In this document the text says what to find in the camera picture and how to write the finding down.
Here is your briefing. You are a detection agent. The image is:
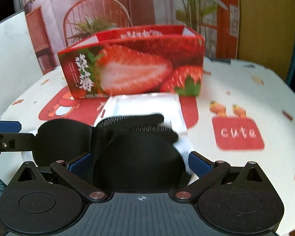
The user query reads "white board panel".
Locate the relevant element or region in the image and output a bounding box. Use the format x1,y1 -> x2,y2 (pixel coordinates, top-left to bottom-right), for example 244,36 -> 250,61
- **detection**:
0,11 -> 42,116

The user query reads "red strawberry cardboard box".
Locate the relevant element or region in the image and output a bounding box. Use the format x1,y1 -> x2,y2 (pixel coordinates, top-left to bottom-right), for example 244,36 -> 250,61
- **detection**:
58,25 -> 205,99

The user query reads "printed living room backdrop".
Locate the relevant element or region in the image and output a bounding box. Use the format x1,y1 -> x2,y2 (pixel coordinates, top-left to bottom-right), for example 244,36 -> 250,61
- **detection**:
14,0 -> 240,73

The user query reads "white packaged tissue pack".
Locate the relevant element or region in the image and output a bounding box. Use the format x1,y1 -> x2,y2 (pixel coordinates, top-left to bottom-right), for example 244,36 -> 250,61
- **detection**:
94,93 -> 187,135

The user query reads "yellow wooden board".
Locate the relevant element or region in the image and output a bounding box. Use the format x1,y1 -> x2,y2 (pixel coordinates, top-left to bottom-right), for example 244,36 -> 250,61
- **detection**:
237,0 -> 295,80

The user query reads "white patterned tablecloth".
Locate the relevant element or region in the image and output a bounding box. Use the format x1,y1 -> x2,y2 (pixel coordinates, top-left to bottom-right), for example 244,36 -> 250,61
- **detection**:
0,59 -> 295,235

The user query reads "black white sock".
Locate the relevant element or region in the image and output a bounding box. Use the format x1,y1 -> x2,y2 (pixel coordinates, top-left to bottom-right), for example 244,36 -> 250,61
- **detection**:
33,113 -> 191,193

